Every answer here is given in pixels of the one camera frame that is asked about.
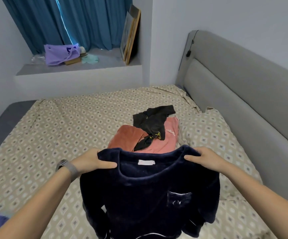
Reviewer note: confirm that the navy velvet garment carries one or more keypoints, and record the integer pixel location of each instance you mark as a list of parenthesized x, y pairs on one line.
[(149, 196)]

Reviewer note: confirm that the person's left forearm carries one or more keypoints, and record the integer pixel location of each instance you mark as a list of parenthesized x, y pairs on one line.
[(37, 206)]

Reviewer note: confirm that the blue curtain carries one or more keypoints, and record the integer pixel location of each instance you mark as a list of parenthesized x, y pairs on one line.
[(69, 20)]

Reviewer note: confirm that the bed with patterned beige sheet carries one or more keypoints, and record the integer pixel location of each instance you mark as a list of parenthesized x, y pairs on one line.
[(59, 127)]

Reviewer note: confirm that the patterned beige pillow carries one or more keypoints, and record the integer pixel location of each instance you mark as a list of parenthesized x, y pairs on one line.
[(218, 141)]

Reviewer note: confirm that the person's right hand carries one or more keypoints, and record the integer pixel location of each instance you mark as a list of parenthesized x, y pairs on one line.
[(206, 157)]

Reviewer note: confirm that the pink shirt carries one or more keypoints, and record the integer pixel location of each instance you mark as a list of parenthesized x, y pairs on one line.
[(166, 136)]

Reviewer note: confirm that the person's left hand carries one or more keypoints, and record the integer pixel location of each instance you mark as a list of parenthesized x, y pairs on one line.
[(91, 160)]

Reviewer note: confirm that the black garment yellow print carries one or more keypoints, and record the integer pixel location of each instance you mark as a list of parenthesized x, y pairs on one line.
[(151, 122)]

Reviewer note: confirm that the leaning wooden picture frames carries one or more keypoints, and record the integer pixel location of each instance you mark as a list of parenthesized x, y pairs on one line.
[(130, 34)]

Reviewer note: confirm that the rust brown garment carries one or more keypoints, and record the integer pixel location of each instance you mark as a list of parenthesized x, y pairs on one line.
[(126, 137)]

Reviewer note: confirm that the grey upholstered headboard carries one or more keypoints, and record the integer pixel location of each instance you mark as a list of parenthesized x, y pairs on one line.
[(248, 92)]

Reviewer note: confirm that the small wooden box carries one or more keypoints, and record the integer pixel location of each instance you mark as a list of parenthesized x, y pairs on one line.
[(73, 61)]

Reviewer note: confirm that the purple cloth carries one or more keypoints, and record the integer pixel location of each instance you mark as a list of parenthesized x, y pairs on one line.
[(60, 53)]

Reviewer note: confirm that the clear plastic bag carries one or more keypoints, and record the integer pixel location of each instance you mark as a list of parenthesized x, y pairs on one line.
[(37, 59)]

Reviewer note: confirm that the person's right forearm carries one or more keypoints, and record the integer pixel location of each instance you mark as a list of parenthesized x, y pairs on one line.
[(263, 201)]

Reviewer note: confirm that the teal small item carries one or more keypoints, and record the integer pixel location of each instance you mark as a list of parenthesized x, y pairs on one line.
[(90, 58)]

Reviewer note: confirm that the grey band wristwatch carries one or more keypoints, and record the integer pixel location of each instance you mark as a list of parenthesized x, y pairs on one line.
[(68, 168)]

